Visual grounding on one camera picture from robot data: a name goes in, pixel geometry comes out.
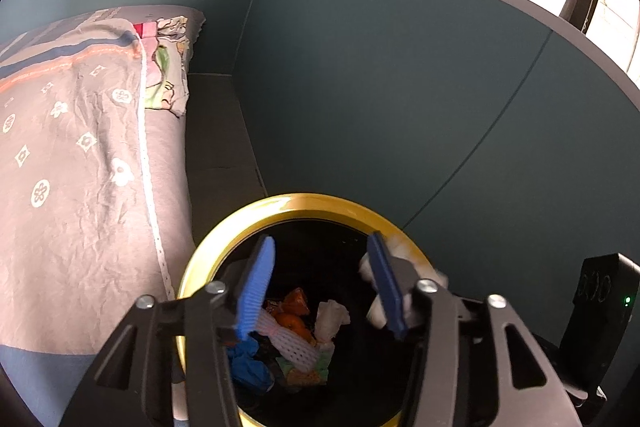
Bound small orange fruit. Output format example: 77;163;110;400
275;313;311;338

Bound white tissue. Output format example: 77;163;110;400
359;234;449;328
314;300;351;358

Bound items inside bin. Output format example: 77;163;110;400
277;352;331;388

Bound colourful printed cloth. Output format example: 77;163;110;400
132;16;206;118

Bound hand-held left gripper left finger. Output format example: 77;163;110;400
59;236;277;427

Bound black bin with yellow rim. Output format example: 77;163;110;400
176;193;436;427

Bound blue glove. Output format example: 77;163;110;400
227;337;275;395

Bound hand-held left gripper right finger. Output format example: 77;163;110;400
366;231;583;427

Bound grey patterned blanket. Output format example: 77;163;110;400
0;5;208;427

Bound white foam fruit net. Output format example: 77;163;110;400
255;309;321;373

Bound orange snack wrapper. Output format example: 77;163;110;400
265;288;313;315

